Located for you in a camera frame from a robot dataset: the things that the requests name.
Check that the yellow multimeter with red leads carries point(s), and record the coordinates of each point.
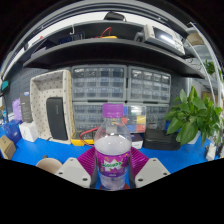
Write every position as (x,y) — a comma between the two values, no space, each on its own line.
(77,140)

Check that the white carton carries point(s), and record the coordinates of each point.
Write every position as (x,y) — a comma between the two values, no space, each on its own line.
(28,131)

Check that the beige mug with grey dashes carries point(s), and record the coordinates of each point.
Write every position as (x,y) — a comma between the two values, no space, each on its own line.
(49,165)

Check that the white metal shelf rack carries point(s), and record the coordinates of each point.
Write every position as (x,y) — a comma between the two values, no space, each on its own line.
(203,50)

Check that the small black box white label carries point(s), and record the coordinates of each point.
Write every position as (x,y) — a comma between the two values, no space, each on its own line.
(137,141)

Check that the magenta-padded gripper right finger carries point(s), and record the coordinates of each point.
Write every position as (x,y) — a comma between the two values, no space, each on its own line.
(153,170)

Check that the clear purple-capped drink bottle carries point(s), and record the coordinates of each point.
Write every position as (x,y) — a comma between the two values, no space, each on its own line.
(112,146)

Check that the black rectangular case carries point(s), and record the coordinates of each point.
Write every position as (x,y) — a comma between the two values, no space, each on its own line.
(56,118)

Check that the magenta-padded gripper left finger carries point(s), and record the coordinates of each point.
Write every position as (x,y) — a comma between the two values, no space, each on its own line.
(75,170)

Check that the beige pegboard tray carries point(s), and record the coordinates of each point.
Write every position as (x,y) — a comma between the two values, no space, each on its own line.
(40,90)

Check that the dark grey shelf unit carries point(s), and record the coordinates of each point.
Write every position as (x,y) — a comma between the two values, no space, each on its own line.
(110,51)

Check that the flat black box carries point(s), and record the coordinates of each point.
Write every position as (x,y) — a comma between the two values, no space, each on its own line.
(161,140)

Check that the clear organizer with coloured parts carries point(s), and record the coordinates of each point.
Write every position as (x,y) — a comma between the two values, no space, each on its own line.
(135,120)

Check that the brown cardboard box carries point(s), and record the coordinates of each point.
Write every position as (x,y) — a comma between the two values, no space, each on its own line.
(7,146)

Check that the dark grey upright carton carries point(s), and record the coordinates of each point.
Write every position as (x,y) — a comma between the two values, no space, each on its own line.
(26,106)

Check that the green leafy potted plant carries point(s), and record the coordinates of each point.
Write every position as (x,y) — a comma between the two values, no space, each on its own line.
(190,120)

